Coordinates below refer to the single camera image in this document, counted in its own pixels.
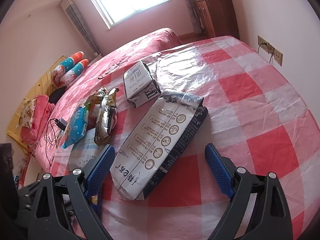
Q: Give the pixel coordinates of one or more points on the dark cloth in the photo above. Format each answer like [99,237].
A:
[56,95]

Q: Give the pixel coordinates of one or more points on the brown wooden wardrobe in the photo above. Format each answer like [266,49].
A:
[215,10]

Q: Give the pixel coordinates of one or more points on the gold black snack bag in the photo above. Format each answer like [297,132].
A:
[106,120]

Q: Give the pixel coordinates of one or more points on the small milk carton box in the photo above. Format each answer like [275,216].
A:
[140,82]

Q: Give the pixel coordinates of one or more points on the white plastic package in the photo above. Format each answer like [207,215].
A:
[85,150]

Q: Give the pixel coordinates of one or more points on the yellow star sheet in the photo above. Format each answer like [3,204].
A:
[42,85]

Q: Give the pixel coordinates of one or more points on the cartoon bolster pillow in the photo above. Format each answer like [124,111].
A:
[75,72]
[67,63]

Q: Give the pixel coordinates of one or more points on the yellow green snack bag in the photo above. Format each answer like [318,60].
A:
[96,97]

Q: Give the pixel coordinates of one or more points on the pink folded blanket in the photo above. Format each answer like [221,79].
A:
[41,120]

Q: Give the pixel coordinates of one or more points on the large white paper bag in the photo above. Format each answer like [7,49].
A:
[155,140]

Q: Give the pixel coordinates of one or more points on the black charger plug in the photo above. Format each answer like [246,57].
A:
[62,123]

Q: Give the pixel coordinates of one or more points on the plaid curtain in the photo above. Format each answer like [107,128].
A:
[80,27]
[192,12]

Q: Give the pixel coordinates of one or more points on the wall socket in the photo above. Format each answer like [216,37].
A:
[263,43]
[271,49]
[278,56]

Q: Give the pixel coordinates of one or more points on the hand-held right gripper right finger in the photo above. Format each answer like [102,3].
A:
[216,166]

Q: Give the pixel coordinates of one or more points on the red white checked plastic sheet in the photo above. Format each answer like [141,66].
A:
[250,85]

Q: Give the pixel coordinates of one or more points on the pink bed cover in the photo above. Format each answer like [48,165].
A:
[117,57]

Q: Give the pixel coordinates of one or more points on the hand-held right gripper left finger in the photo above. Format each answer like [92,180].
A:
[100,166]

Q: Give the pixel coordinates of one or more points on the blue snack bag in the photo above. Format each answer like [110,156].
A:
[75,125]

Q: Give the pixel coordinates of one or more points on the floral pillow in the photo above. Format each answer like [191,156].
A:
[27,112]

